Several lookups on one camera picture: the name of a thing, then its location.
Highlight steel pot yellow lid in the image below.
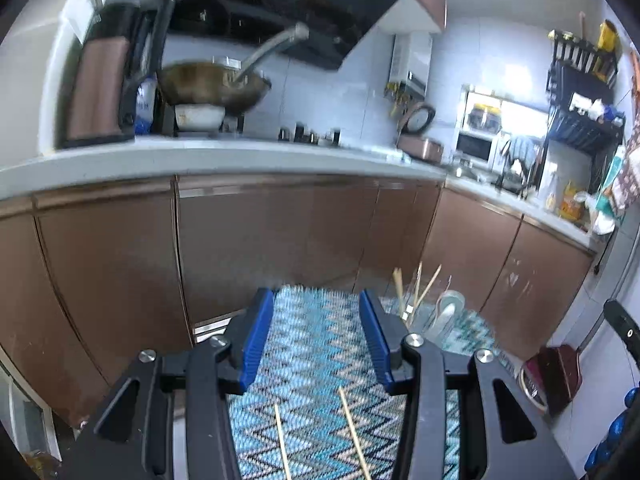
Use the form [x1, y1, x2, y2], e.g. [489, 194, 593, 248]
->
[466, 103, 502, 134]

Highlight yellow roll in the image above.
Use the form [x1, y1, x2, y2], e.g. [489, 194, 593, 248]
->
[597, 20, 618, 78]

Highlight hanging patterned apron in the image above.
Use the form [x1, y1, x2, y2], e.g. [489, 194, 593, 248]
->
[592, 51, 639, 235]

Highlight white refrigerator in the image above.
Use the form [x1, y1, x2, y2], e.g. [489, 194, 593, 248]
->
[1, 0, 105, 167]

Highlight white microwave oven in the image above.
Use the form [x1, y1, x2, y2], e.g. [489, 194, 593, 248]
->
[454, 129, 500, 165]

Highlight white water heater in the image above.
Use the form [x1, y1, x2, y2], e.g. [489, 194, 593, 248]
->
[388, 32, 433, 99]

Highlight brown electric kettle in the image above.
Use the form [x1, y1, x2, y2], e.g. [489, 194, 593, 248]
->
[61, 0, 176, 148]

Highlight blue label bottle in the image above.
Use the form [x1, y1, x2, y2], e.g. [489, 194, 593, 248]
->
[134, 77, 157, 136]

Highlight blue gloved hand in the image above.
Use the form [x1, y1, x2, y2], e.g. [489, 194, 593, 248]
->
[584, 387, 639, 474]

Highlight white bowl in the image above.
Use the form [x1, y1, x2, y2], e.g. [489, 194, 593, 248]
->
[175, 104, 226, 131]

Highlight white spray bottle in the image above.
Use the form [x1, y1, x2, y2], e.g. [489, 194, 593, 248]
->
[540, 170, 558, 211]

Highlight white ceramic spoon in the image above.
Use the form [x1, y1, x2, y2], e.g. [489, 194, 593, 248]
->
[425, 290, 465, 346]

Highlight black dish rack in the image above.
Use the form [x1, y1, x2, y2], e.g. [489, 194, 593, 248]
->
[546, 29, 626, 193]

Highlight steel wok with handle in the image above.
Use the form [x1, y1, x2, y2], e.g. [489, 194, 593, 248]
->
[157, 22, 310, 116]

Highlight gas stove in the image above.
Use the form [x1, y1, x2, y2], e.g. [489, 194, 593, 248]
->
[172, 122, 368, 151]

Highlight blue zigzag woven mat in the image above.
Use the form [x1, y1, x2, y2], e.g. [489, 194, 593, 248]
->
[226, 284, 501, 480]

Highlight brown rice cooker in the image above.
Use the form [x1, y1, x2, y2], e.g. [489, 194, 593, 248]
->
[397, 101, 444, 164]

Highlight yellow oil bottle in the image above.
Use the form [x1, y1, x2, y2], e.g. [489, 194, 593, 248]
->
[559, 181, 584, 222]

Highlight grey hanging towel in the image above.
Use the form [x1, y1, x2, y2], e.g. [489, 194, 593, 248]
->
[506, 136, 537, 172]

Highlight clear utensil holder wire rack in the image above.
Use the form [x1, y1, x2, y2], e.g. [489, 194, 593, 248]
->
[388, 297, 465, 347]

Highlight wooden chopstick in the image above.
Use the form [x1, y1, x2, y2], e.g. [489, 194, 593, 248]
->
[410, 261, 423, 315]
[273, 403, 292, 480]
[337, 386, 372, 480]
[393, 268, 406, 316]
[414, 265, 442, 311]

